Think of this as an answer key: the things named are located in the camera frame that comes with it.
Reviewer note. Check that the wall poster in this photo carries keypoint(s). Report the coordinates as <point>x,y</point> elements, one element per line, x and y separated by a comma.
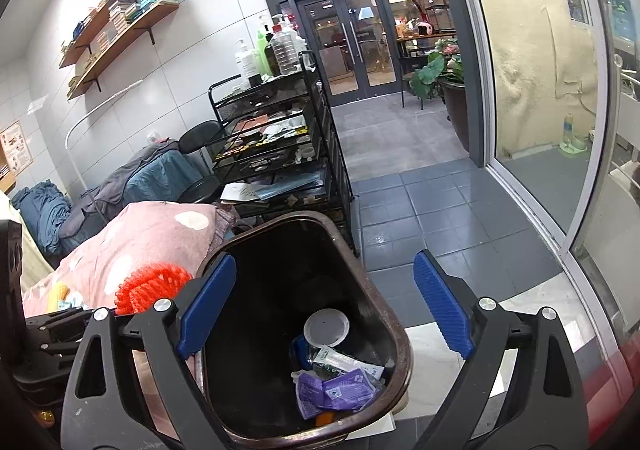
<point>15,148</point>

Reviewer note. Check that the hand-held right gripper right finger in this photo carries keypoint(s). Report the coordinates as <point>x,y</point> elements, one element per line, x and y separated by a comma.
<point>442,305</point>

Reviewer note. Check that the short wooden wall shelf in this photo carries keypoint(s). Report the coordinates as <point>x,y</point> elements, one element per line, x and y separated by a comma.
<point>115,0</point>

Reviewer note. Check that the grey jacket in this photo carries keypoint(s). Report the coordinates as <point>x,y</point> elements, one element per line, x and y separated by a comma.
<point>107,190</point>

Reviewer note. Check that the red foam fruit net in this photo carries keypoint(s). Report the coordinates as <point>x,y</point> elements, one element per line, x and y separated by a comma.
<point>150,285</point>

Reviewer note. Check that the blue packet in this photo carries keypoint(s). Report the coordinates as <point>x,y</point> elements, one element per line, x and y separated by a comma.
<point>301,352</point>

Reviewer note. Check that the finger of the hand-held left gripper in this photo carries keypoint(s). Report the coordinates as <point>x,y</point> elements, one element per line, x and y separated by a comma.
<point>55,319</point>
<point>55,344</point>

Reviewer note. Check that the pink dotted blanket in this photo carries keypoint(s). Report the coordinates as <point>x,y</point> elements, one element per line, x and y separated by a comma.
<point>125,240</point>

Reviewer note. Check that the yellow packet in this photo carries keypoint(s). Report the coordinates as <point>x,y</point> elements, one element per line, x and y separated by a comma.
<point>57,292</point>

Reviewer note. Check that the white framed glass partition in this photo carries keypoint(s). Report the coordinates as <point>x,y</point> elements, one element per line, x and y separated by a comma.
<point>480,80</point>

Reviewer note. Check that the white curved pole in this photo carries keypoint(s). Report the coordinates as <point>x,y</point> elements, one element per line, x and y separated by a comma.
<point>100,104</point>

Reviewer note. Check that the white round lid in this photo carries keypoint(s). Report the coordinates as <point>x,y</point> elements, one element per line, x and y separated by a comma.
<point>325,327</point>

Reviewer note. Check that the potted green plant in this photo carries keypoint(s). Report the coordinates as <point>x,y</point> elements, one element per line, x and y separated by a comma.
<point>445,75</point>

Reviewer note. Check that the dark trash bin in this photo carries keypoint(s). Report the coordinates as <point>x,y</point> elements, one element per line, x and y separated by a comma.
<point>280,280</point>

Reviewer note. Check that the dark oil bottle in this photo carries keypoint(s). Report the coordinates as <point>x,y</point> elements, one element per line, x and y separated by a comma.
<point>271,55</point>

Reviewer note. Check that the pet water dispenser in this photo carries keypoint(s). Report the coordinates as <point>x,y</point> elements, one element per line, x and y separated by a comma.
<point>570,135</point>

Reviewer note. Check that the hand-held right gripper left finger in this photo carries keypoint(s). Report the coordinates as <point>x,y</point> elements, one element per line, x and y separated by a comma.
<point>210,295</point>

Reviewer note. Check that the purple plastic bag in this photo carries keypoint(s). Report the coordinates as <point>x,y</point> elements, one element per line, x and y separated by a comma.
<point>340,390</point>

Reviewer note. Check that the white pump bottle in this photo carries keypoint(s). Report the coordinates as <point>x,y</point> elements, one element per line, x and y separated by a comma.
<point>246,63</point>

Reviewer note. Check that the blue cloth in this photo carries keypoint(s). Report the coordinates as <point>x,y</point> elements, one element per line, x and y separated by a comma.
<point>160,175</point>

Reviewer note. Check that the blue poster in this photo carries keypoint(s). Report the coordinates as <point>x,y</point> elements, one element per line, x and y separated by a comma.
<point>622,15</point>

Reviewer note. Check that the black chair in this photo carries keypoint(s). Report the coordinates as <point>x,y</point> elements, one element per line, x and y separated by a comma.
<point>200,135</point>

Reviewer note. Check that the glass double door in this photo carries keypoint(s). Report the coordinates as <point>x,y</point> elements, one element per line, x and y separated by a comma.
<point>325,55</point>

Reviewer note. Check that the orange wrapper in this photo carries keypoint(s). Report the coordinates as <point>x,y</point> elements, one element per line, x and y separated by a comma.
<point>326,417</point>

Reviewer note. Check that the blue clothes pile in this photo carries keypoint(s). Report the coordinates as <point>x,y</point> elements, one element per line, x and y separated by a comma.
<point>40,215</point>

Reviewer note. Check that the clear bottle brown liquid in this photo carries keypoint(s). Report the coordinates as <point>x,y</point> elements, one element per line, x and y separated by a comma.
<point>289,50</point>

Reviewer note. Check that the black metal rack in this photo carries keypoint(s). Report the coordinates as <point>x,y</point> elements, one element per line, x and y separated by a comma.
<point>320,130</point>

